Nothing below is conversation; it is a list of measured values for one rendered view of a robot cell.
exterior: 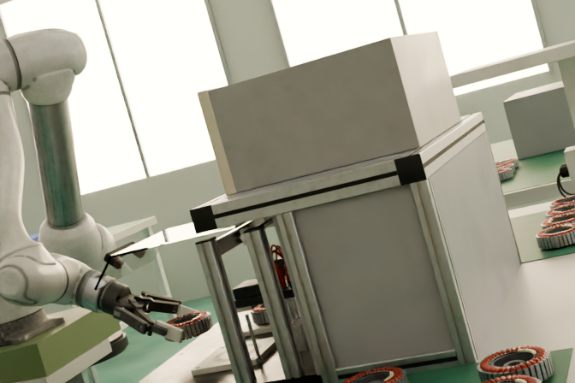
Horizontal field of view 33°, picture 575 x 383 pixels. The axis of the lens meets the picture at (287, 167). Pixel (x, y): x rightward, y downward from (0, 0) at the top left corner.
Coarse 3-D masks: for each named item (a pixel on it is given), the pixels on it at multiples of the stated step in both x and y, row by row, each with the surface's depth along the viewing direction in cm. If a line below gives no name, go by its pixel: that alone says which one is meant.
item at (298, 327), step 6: (300, 318) 198; (294, 324) 194; (300, 324) 193; (294, 330) 193; (300, 330) 193; (300, 336) 193; (300, 342) 193; (306, 342) 194; (300, 348) 193; (306, 348) 193
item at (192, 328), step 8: (200, 312) 219; (208, 312) 219; (176, 320) 219; (184, 320) 220; (192, 320) 213; (200, 320) 213; (208, 320) 215; (184, 328) 211; (192, 328) 212; (200, 328) 213; (208, 328) 214; (184, 336) 212; (192, 336) 212
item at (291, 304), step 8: (248, 280) 202; (256, 280) 199; (240, 288) 196; (248, 288) 196; (256, 288) 195; (288, 288) 194; (240, 296) 197; (248, 296) 196; (256, 296) 195; (288, 296) 193; (240, 304) 196; (248, 304) 196; (256, 304) 199; (288, 304) 196; (296, 304) 199; (288, 312) 194; (296, 312) 198; (296, 320) 197
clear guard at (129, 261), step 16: (192, 224) 202; (240, 224) 178; (144, 240) 196; (160, 240) 187; (176, 240) 180; (112, 256) 186; (128, 256) 194; (144, 256) 203; (112, 272) 191; (128, 272) 200; (96, 288) 188
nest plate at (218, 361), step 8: (248, 344) 207; (264, 344) 203; (272, 344) 202; (216, 352) 207; (224, 352) 205; (264, 352) 197; (208, 360) 203; (216, 360) 201; (224, 360) 199; (256, 360) 193; (200, 368) 197; (208, 368) 197; (216, 368) 196; (224, 368) 196
